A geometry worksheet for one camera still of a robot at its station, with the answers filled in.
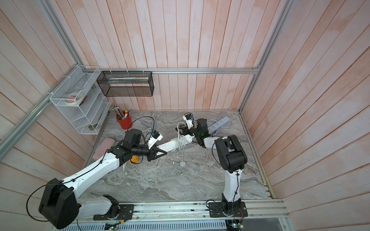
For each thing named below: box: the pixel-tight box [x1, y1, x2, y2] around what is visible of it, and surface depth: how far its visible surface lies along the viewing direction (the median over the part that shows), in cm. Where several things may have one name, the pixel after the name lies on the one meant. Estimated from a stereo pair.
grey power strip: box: [207, 116, 230, 135], surface depth 109 cm
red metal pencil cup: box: [116, 113, 133, 130], surface depth 109 cm
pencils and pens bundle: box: [110, 104, 131, 120], surface depth 103 cm
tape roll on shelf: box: [63, 92, 83, 105], surface depth 75 cm
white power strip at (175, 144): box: [155, 134, 193, 153], surface depth 75 cm
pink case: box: [92, 137, 116, 161], surface depth 98 cm
